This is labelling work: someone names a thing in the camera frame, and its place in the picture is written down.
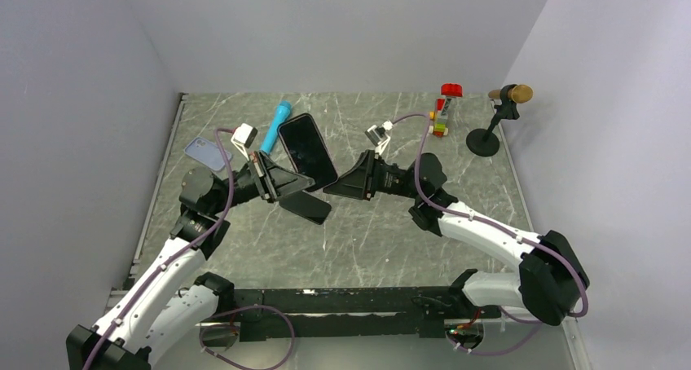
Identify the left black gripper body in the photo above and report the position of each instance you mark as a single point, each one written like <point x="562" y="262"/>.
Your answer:
<point x="263" y="181"/>

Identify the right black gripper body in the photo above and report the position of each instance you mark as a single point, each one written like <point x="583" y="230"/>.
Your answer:
<point x="387" y="179"/>

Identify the purple phone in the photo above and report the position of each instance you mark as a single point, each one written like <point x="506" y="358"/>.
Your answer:
<point x="307" y="150"/>

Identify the lilac phone case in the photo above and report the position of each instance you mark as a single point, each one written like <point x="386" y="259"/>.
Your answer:
<point x="206" y="153"/>

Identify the black smartphone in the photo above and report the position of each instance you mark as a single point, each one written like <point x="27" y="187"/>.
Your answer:
<point x="306" y="206"/>

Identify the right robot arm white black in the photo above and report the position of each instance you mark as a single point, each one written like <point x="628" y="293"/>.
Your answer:
<point x="545" y="276"/>

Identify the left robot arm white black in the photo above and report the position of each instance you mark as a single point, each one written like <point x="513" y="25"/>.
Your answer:
<point x="150" y="318"/>

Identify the blue toy microphone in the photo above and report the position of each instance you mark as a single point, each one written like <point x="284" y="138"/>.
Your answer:
<point x="282" y="113"/>

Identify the colourful toy brick stack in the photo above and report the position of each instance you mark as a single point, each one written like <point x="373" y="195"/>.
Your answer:
<point x="440" y="115"/>

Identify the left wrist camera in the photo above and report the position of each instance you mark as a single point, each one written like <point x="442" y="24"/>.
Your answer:
<point x="243" y="137"/>

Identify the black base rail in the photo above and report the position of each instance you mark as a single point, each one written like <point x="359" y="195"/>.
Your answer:
<point x="262" y="314"/>

